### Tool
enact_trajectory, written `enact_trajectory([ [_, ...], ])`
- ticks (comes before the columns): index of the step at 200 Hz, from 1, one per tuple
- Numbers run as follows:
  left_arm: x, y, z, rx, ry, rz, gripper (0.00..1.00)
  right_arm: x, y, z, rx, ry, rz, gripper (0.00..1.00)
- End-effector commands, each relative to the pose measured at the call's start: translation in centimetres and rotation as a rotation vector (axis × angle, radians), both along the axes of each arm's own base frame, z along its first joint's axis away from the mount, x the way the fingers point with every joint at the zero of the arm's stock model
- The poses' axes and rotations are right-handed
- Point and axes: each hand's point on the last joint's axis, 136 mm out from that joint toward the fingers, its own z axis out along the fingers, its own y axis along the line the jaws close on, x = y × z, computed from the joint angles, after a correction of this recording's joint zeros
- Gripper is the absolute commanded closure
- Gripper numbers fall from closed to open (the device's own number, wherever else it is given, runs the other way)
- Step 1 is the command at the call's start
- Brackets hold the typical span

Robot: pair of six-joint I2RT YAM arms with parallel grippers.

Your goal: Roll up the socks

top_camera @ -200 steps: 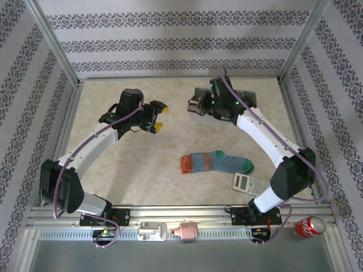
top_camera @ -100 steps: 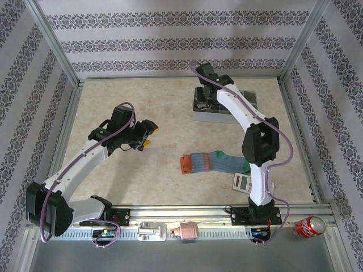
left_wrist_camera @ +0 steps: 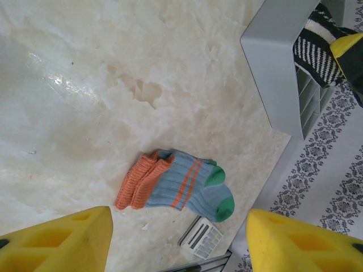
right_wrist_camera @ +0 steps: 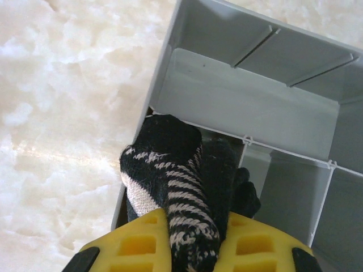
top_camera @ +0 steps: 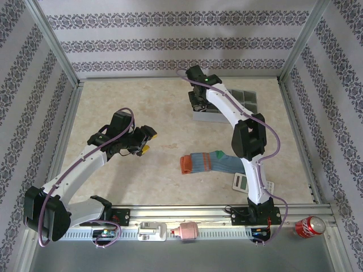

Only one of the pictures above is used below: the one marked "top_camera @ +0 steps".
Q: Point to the pink plastic bottle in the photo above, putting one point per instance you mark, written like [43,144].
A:
[187,231]

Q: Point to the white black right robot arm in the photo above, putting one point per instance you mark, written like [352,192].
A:
[227,107]

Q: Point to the white metal bracket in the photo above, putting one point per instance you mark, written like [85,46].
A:
[151,231]

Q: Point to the blue sock with orange cuff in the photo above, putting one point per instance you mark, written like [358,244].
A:
[204,163]

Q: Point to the aluminium frame side rail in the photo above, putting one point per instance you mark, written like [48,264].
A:
[300,141]
[63,141]

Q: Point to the aluminium frame post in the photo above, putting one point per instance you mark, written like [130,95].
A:
[303,42]
[55,42]

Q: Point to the grey divided organizer box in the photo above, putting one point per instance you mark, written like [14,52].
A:
[244,97]

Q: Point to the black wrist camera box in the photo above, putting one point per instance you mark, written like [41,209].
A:
[122,122]
[195,72]

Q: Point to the white calculator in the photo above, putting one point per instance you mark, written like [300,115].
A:
[240,182]

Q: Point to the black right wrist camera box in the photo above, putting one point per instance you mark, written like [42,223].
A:
[195,72]

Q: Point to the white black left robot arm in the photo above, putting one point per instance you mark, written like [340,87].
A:
[85,164]

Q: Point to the slotted metal plate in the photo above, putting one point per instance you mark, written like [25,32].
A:
[221,233]

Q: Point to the red soda can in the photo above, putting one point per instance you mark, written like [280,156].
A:
[309,227]

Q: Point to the small circuit board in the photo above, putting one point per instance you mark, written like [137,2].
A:
[259,233]
[105,233]

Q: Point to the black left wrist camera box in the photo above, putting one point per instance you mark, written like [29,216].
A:
[122,122]

